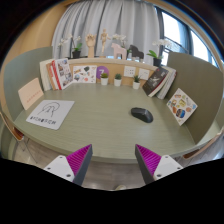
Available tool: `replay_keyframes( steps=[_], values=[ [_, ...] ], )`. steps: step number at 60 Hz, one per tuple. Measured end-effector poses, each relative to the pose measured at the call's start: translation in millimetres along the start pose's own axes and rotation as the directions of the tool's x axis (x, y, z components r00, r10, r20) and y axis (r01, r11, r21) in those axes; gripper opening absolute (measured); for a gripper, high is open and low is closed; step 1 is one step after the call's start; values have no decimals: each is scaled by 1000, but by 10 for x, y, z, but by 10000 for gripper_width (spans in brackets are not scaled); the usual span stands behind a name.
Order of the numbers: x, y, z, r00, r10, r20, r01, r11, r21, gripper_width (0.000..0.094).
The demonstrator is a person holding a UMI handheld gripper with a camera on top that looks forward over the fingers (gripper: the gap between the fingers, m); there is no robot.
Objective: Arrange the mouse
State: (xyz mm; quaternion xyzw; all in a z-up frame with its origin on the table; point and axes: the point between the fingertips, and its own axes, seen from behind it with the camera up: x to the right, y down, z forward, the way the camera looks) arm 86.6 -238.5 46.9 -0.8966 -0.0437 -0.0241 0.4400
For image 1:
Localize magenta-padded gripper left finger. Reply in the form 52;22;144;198
43;143;94;187

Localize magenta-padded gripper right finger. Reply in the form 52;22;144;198
134;143;184;185

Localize black computer mouse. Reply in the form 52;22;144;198
130;107;154;124

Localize white mouse pad line drawing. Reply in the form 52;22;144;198
25;99;76;131

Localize colourful food sticker sheet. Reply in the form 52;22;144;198
166;87;198;127

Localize wooden chair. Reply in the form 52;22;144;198
0;111;38;164

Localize small plant in white pot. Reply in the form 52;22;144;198
100;72;110;86
113;73;123;88
132;75;142;90

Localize white books stack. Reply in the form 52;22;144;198
155;66;178;100

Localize dark book red edge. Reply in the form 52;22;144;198
142;66;170;98

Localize peach card red lettering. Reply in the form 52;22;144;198
17;77;45;111

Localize white book with red spine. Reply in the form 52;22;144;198
49;62;61;91

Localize white sticker sheet small pictures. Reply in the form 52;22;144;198
72;65;98;84

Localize red-spined picture book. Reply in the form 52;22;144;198
51;57;74;91

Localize brown book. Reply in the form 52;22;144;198
45;61;57;91

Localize thick white book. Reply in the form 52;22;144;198
39;59;54;92

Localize green felt desk partition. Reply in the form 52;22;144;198
2;45;54;122
166;51;224;145

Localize white orchid in black pot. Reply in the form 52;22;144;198
146;38;173;67
58;34;83;60
112;33;129;49

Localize dark wooden horse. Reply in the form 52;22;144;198
128;44;145;61

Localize pink wooden horse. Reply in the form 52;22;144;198
111;42;128;60

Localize wooden hand model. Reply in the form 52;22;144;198
85;33;97;59

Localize wooden mannequin figure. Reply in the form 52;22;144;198
99;28;112;58

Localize dark-framed window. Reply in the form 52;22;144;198
156;8;219;68

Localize grey white curtain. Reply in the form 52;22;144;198
51;0;161;66

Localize white wall socket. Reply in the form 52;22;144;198
138;68;151;81
123;65;137;78

